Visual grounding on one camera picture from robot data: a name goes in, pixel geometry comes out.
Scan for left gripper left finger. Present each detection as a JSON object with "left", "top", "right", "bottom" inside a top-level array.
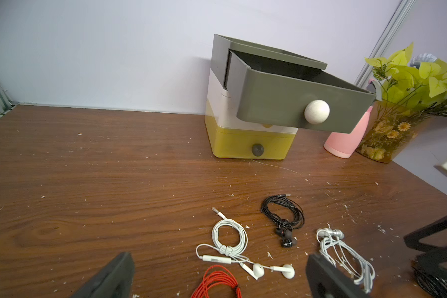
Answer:
[{"left": 71, "top": 252, "right": 135, "bottom": 298}]

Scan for olive green top drawer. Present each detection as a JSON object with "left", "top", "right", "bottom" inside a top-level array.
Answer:
[{"left": 226, "top": 51, "right": 376, "bottom": 134}]

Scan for white earphones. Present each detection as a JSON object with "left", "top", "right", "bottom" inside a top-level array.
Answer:
[
  {"left": 195, "top": 207, "right": 296, "bottom": 281},
  {"left": 316, "top": 227, "right": 376, "bottom": 294}
]

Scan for potted green plant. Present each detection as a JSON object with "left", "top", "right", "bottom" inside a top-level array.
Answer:
[{"left": 356, "top": 45, "right": 447, "bottom": 163}]

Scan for black earphones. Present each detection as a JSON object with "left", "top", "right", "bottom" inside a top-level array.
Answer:
[
  {"left": 412, "top": 261, "right": 447, "bottom": 298},
  {"left": 260, "top": 194, "right": 305, "bottom": 248}
]

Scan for three-tier drawer cabinet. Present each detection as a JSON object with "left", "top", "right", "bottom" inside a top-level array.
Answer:
[{"left": 204, "top": 34, "right": 329, "bottom": 161}]

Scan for black earphones bottom centre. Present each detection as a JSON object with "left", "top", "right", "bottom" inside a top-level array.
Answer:
[{"left": 412, "top": 261, "right": 447, "bottom": 298}]

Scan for red earphones upper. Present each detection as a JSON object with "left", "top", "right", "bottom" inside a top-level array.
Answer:
[{"left": 191, "top": 265, "right": 243, "bottom": 298}]

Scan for black earphones top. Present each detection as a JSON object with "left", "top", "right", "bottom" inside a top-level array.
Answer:
[{"left": 260, "top": 194, "right": 305, "bottom": 248}]

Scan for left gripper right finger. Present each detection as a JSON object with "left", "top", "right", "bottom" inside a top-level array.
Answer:
[{"left": 305, "top": 255, "right": 370, "bottom": 298}]

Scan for cream middle drawer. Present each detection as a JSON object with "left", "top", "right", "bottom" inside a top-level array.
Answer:
[{"left": 206, "top": 70, "right": 298, "bottom": 134}]

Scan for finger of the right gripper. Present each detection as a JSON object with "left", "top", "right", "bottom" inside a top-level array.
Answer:
[
  {"left": 415, "top": 243, "right": 447, "bottom": 281},
  {"left": 403, "top": 216, "right": 447, "bottom": 252}
]

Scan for pink vase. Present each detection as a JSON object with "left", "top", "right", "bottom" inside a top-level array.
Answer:
[{"left": 324, "top": 103, "right": 374, "bottom": 159}]

